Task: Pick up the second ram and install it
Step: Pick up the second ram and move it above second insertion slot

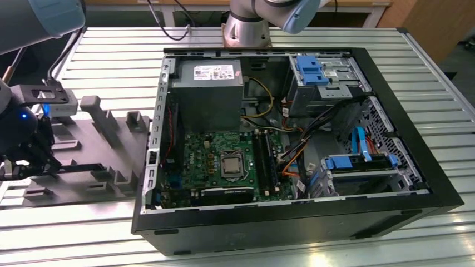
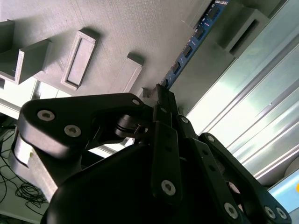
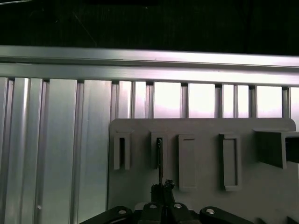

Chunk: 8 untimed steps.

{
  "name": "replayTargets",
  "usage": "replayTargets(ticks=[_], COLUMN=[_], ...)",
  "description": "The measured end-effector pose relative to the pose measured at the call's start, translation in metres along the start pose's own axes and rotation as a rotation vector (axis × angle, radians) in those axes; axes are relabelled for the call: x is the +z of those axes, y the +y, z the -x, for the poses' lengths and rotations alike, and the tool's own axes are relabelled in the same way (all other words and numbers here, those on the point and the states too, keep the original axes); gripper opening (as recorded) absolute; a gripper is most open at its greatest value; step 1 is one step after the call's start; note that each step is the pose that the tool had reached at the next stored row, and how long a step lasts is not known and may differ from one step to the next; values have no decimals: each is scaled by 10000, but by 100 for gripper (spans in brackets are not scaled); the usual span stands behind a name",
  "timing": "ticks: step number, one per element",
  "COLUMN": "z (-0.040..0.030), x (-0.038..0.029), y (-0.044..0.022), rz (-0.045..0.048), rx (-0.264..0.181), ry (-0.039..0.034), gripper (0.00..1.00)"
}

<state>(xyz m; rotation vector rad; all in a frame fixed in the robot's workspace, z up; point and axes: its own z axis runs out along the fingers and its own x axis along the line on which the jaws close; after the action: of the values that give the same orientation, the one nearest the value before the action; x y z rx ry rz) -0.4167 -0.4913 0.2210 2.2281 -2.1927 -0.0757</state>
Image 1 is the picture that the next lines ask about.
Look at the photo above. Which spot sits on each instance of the black open PC case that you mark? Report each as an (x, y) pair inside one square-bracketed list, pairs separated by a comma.
[(259, 228)]

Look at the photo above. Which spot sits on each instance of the silver CPU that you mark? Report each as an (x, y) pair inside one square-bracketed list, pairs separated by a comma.
[(231, 164)]

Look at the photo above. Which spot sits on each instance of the metal disk bay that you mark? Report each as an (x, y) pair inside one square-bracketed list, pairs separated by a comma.
[(363, 173)]

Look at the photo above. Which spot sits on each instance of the brown wooden cabinet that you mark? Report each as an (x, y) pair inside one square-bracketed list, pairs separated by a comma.
[(438, 27)]

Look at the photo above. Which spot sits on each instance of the metal optical drive cage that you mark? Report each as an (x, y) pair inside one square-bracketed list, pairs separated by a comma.
[(334, 91)]

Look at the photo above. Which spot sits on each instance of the white-framed wooden desk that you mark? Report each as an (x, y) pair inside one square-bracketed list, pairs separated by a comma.
[(375, 14)]

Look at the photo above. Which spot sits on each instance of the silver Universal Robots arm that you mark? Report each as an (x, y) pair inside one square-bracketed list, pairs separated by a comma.
[(244, 27)]

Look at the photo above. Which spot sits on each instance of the silver rounded wrist camera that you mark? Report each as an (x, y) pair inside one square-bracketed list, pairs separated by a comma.
[(64, 109)]

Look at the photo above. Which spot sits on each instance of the grey power supply unit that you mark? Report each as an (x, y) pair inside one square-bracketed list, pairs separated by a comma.
[(207, 97)]

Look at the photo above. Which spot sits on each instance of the black graphics card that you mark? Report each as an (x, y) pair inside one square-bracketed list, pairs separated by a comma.
[(226, 196)]

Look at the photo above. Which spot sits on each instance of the hard disk in blue carrier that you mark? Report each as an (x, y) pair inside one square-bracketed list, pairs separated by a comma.
[(371, 164)]

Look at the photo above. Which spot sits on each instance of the grey plastic parts rack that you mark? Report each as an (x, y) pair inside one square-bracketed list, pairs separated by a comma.
[(92, 150)]

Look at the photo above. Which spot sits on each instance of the green motherboard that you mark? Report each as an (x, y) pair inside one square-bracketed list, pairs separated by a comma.
[(200, 144)]

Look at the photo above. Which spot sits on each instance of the black RAM slot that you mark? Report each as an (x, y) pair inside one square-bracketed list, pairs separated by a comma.
[(259, 164)]

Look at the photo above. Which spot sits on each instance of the blue plastic drive latch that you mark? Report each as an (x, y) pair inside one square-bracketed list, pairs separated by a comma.
[(310, 69)]

